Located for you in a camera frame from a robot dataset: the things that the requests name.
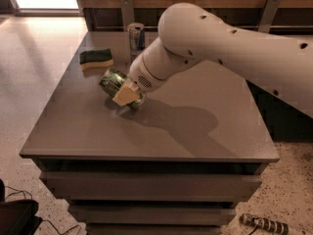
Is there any wooden wall shelf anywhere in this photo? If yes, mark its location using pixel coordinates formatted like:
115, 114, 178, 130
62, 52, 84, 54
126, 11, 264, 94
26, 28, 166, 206
77, 0, 313, 35

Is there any left metal wall bracket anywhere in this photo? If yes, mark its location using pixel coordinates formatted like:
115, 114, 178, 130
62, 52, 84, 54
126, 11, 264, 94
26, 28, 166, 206
120, 0, 135, 30

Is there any power strip on floor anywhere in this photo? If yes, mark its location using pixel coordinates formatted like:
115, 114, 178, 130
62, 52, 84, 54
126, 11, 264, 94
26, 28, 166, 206
239, 212, 306, 235

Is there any right metal wall bracket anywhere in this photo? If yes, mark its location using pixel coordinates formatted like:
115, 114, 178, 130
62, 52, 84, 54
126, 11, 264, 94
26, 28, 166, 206
257, 0, 282, 33

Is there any grey drawer cabinet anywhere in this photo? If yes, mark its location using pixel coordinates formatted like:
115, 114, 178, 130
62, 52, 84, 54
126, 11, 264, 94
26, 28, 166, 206
19, 30, 281, 235

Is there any dark object with cables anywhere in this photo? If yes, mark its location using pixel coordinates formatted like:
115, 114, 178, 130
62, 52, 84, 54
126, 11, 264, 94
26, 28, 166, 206
0, 178, 82, 235

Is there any silver blue energy drink can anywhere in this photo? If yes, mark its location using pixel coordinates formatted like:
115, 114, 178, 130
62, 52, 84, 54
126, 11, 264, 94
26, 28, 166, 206
127, 23, 145, 61

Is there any green soda can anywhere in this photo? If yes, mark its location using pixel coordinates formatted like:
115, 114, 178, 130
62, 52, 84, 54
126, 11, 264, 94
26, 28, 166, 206
100, 69, 146, 110

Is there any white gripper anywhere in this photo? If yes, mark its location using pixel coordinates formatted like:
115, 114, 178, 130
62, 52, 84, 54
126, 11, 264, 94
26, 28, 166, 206
112, 54, 163, 106

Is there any metal wall bracket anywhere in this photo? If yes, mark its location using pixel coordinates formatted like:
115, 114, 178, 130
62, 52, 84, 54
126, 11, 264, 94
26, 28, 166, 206
257, 0, 282, 33
120, 0, 135, 30

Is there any green yellow sponge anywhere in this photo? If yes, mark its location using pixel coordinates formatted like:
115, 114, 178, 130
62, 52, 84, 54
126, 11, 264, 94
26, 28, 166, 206
79, 48, 113, 70

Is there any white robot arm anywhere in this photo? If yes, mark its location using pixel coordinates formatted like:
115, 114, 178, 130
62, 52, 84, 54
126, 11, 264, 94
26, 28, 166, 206
113, 3, 313, 117

